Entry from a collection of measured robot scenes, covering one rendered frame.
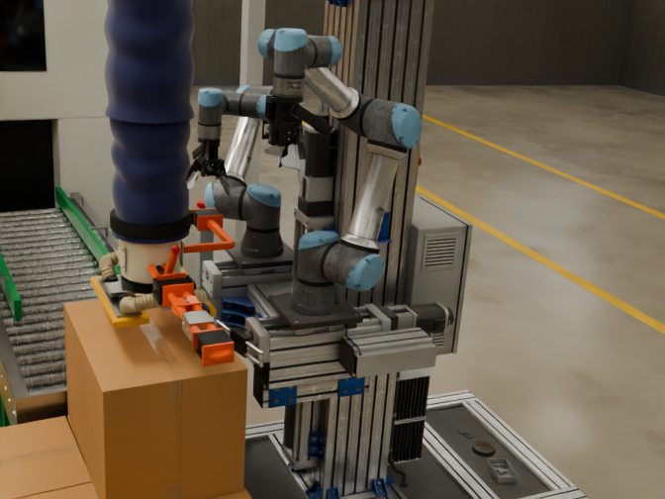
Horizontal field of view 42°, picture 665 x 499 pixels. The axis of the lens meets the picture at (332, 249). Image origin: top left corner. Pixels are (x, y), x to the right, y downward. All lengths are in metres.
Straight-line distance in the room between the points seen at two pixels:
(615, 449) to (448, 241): 1.69
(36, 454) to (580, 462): 2.32
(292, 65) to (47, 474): 1.42
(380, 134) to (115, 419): 1.04
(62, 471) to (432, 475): 1.38
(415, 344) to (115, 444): 0.91
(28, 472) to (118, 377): 0.52
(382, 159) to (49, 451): 1.36
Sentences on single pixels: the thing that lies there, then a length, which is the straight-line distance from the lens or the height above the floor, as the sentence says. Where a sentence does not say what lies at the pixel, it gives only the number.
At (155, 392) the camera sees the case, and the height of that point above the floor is 0.92.
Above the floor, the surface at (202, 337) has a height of 1.21.
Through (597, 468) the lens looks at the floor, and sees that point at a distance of 4.02.
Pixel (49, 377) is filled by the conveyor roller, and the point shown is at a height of 0.55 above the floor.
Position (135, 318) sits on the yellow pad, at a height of 1.07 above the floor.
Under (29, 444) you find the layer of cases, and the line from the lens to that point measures 2.90.
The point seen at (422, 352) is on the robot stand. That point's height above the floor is 0.93.
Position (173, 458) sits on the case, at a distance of 2.49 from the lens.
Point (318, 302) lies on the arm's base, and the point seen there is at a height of 1.08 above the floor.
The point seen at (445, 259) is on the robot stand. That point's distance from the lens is 2.85.
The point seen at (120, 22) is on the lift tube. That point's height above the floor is 1.85.
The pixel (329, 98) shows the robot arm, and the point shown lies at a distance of 2.38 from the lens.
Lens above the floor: 2.07
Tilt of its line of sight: 20 degrees down
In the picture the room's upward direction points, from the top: 4 degrees clockwise
